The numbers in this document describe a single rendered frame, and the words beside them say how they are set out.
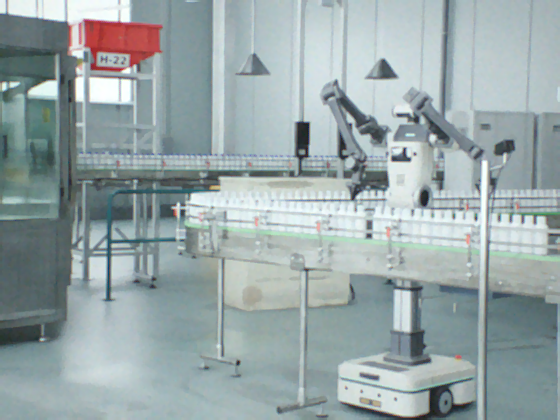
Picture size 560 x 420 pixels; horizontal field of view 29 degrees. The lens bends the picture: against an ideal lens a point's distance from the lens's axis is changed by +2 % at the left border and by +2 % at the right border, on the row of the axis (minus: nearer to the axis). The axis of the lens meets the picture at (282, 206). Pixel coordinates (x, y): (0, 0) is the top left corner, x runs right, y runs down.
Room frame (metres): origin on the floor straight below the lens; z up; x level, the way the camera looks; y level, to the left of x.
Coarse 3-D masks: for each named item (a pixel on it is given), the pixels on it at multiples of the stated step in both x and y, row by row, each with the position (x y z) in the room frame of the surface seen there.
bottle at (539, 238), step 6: (540, 222) 4.68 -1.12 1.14; (534, 228) 4.69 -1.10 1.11; (540, 228) 4.67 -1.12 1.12; (546, 228) 4.67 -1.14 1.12; (534, 234) 4.69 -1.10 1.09; (540, 234) 4.67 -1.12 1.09; (546, 234) 4.68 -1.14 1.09; (534, 240) 4.69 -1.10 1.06; (540, 240) 4.67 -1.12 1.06; (546, 240) 4.68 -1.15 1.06; (534, 252) 4.69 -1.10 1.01; (540, 252) 4.67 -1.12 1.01; (546, 252) 4.68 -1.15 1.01
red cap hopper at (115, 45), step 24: (72, 24) 11.89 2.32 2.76; (96, 24) 11.64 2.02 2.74; (120, 24) 11.77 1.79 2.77; (144, 24) 11.89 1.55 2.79; (72, 48) 11.89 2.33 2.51; (96, 48) 11.66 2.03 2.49; (120, 48) 11.76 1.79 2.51; (144, 48) 11.90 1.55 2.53; (96, 72) 11.66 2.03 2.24; (120, 72) 11.82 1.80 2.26; (120, 144) 12.46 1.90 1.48; (72, 216) 12.14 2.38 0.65; (72, 240) 12.14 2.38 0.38; (72, 264) 12.14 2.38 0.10
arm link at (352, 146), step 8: (336, 88) 5.76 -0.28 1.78; (320, 96) 5.80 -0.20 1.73; (336, 96) 5.76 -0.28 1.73; (328, 104) 5.78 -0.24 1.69; (336, 104) 5.76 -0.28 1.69; (336, 112) 5.76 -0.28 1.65; (336, 120) 5.77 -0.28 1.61; (344, 120) 5.76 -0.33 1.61; (344, 128) 5.75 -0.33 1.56; (344, 136) 5.76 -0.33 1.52; (352, 136) 5.76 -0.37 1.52; (352, 144) 5.75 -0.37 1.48; (352, 152) 5.76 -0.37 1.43; (360, 152) 5.74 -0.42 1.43
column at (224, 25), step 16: (224, 0) 16.16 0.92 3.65; (224, 16) 16.15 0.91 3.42; (224, 32) 16.15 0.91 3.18; (224, 48) 16.15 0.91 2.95; (224, 64) 16.16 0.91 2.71; (224, 80) 16.16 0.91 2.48; (224, 96) 16.16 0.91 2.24; (224, 112) 16.16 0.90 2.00; (224, 128) 16.17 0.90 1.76; (224, 144) 16.17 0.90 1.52; (224, 160) 16.17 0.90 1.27
